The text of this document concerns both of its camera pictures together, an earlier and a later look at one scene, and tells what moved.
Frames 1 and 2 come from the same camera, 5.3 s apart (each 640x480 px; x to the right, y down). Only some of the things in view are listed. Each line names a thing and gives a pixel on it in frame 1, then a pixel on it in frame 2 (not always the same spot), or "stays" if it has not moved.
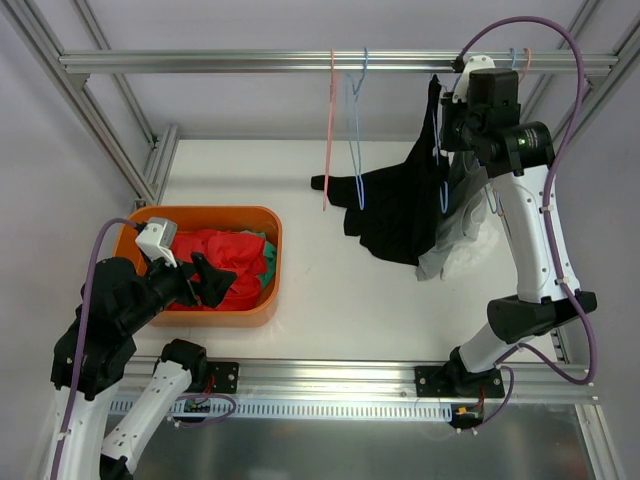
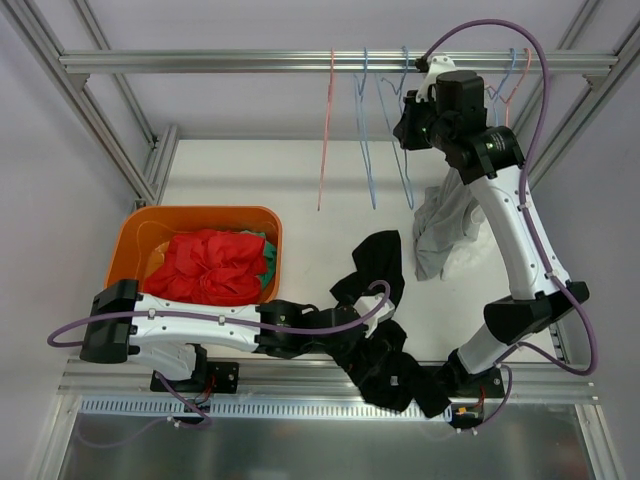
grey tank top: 469,185 stays
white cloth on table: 482,267 stays
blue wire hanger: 354,124 -> 363,122
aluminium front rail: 363,380 stays
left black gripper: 198,279 -> 347,316
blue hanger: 444,209 -> 393,110
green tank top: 270,259 stays
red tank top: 239,253 stays
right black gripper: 448,126 -> 407,122
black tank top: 398,212 -> 376,364
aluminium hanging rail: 326,62 stays
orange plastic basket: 261,219 stays
